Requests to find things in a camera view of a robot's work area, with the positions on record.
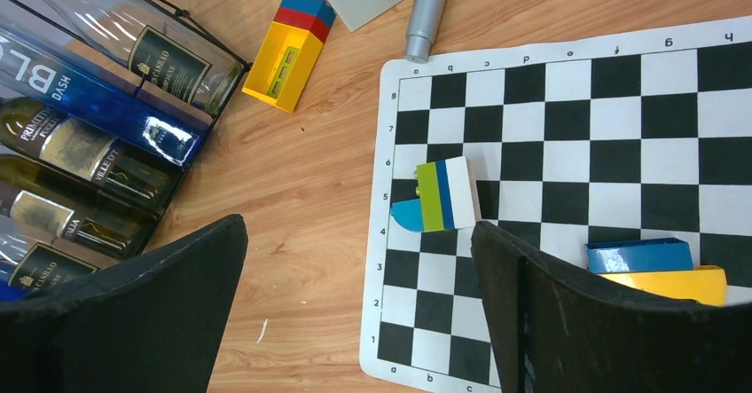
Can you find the yellow arch blue block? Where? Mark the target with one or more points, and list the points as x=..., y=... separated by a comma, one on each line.
x=661, y=266

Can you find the clear champagne bottle near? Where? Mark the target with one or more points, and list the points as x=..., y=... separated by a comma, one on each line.
x=41, y=259

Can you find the dark green wine bottle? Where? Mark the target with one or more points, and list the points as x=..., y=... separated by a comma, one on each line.
x=95, y=156

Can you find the olive green wine bottle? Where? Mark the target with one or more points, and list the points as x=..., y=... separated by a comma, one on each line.
x=35, y=195

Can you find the silver metal cylinder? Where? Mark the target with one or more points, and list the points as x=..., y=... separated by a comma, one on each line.
x=422, y=29

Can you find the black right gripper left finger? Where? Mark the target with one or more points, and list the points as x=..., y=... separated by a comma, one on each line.
x=153, y=323

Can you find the yellow red blue block house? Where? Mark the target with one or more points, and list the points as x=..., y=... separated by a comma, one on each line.
x=289, y=52

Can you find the green white blue block stack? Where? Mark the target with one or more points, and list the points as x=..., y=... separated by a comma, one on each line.
x=447, y=198

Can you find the blue square bottle on rack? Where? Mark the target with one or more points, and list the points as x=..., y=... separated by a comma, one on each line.
x=52, y=74

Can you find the black wire wine rack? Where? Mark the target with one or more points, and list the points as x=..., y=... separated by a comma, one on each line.
x=146, y=91

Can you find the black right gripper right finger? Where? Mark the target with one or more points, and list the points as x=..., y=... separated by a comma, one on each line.
x=556, y=327

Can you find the black white chessboard mat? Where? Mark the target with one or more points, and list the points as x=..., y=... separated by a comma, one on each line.
x=635, y=136

